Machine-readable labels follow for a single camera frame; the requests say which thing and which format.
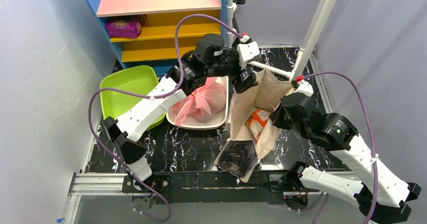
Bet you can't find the orange Fox's candy bag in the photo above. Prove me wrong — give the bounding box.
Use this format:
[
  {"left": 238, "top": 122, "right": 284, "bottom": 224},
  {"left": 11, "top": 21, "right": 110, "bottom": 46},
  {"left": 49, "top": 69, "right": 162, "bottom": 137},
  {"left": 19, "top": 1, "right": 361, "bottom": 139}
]
[{"left": 245, "top": 108, "right": 270, "bottom": 142}]

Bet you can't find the pink plastic grocery bag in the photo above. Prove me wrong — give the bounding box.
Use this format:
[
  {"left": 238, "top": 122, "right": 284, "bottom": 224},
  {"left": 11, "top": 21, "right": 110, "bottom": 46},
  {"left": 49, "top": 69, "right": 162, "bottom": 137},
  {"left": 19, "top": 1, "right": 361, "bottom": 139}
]
[{"left": 170, "top": 77, "right": 227, "bottom": 126}]

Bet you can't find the beige canvas tote bag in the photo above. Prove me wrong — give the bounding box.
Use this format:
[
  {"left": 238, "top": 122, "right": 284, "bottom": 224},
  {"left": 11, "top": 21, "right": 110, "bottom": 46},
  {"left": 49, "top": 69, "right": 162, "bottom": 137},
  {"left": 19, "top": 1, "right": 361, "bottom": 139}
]
[{"left": 214, "top": 69, "right": 295, "bottom": 183}]

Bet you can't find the purple snack bag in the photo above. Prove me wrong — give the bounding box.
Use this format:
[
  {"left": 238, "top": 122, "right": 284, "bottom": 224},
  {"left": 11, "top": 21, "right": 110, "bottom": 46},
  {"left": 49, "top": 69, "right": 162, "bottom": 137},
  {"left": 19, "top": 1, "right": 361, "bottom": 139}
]
[{"left": 105, "top": 14, "right": 147, "bottom": 39}]

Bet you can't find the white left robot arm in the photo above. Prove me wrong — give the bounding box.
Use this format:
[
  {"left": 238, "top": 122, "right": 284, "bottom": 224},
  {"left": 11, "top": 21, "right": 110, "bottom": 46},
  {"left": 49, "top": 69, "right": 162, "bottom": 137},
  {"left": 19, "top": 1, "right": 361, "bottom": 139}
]
[{"left": 103, "top": 34, "right": 260, "bottom": 181}]

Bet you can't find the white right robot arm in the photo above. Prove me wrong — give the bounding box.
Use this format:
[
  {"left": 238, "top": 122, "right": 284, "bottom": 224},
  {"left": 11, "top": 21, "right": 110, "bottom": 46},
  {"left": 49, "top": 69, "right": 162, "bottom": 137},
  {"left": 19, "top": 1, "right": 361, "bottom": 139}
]
[{"left": 269, "top": 93, "right": 421, "bottom": 223}]

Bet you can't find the white pvc pipe stand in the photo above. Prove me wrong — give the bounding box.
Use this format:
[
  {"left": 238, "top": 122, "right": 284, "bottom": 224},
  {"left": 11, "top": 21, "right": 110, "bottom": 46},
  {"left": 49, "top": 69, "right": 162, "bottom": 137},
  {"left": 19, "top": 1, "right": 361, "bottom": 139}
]
[{"left": 222, "top": 0, "right": 293, "bottom": 80}]

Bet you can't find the white rectangular tray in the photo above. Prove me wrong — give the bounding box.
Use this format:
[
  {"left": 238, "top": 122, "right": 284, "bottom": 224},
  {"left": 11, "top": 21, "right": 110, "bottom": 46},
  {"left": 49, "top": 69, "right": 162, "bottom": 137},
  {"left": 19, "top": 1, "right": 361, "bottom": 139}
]
[{"left": 166, "top": 77, "right": 229, "bottom": 130}]

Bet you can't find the green plastic tray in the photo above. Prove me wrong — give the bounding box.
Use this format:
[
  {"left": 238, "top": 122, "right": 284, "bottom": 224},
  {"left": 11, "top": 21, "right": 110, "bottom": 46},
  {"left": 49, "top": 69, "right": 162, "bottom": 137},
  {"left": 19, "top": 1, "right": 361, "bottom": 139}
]
[{"left": 99, "top": 65, "right": 167, "bottom": 131}]

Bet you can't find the colourful wooden shelf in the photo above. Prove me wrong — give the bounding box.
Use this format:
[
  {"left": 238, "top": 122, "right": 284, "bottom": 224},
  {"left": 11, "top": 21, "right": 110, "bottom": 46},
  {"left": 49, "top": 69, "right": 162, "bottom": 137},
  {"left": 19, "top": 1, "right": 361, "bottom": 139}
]
[{"left": 86, "top": 0, "right": 226, "bottom": 75}]

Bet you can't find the aluminium base frame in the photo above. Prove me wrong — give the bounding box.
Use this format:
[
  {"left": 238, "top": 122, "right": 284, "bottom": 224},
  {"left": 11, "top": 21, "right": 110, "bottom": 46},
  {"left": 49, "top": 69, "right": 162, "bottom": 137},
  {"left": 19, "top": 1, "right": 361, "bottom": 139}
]
[{"left": 63, "top": 44, "right": 380, "bottom": 224}]

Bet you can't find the white camera pole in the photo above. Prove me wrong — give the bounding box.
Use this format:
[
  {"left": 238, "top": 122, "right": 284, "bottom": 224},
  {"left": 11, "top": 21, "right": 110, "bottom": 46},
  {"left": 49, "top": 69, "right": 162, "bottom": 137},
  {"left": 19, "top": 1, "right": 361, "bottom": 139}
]
[{"left": 291, "top": 0, "right": 337, "bottom": 80}]

